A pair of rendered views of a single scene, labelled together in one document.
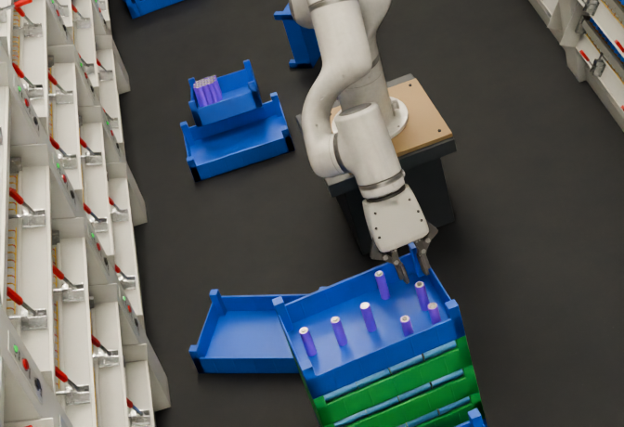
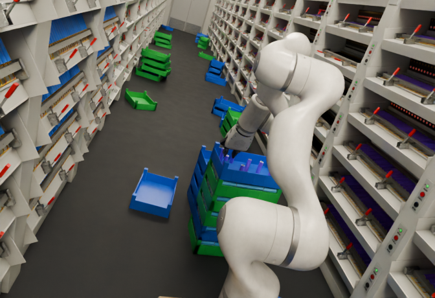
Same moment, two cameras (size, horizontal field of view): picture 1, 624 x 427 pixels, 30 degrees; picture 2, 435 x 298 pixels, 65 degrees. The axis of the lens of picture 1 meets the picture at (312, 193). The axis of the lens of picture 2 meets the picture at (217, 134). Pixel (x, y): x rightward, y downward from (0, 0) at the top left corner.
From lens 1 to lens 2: 305 cm
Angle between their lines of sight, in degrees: 120
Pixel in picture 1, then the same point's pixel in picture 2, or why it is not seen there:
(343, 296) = (257, 181)
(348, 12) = not seen: hidden behind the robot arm
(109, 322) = (372, 241)
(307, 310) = (272, 183)
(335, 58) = not seen: hidden behind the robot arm
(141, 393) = (347, 270)
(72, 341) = (366, 173)
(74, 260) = (393, 202)
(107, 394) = (352, 211)
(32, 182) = (423, 162)
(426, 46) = not seen: outside the picture
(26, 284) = (382, 131)
